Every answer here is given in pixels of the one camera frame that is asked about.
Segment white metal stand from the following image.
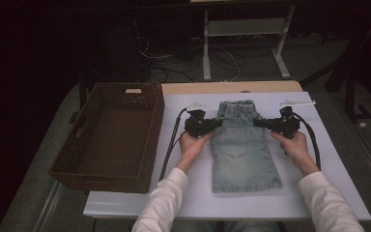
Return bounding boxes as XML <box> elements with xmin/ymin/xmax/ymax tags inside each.
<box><xmin>202</xmin><ymin>4</ymin><xmax>296</xmax><ymax>81</ymax></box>

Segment person's left hand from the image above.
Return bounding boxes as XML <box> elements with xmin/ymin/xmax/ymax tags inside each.
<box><xmin>177</xmin><ymin>130</ymin><xmax>214</xmax><ymax>175</ymax></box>

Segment tangle of floor cables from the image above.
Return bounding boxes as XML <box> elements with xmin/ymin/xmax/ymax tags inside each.
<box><xmin>134</xmin><ymin>17</ymin><xmax>249</xmax><ymax>83</ymax></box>

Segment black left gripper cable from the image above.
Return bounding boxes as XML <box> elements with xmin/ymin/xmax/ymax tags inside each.
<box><xmin>158</xmin><ymin>107</ymin><xmax>189</xmax><ymax>182</ymax></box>

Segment white board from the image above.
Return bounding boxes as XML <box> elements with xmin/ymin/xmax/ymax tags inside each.
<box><xmin>83</xmin><ymin>91</ymin><xmax>371</xmax><ymax>221</ymax></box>

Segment person's right hand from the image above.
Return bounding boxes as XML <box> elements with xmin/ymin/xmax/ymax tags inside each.
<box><xmin>269</xmin><ymin>130</ymin><xmax>320</xmax><ymax>178</ymax></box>

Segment light blue denim shorts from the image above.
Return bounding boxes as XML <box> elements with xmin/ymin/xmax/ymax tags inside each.
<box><xmin>211</xmin><ymin>100</ymin><xmax>284</xmax><ymax>194</ymax></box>

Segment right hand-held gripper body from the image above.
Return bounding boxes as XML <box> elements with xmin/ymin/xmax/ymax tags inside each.
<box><xmin>269</xmin><ymin>100</ymin><xmax>317</xmax><ymax>139</ymax></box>

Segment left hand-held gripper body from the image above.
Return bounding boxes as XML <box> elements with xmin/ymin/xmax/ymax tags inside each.
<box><xmin>184</xmin><ymin>101</ymin><xmax>214</xmax><ymax>139</ymax></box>

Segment brown woven basket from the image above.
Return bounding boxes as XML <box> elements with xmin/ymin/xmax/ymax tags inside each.
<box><xmin>47</xmin><ymin>82</ymin><xmax>166</xmax><ymax>193</ymax></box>

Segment black metal stand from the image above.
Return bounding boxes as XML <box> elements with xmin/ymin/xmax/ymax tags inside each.
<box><xmin>299</xmin><ymin>9</ymin><xmax>371</xmax><ymax>123</ymax></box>

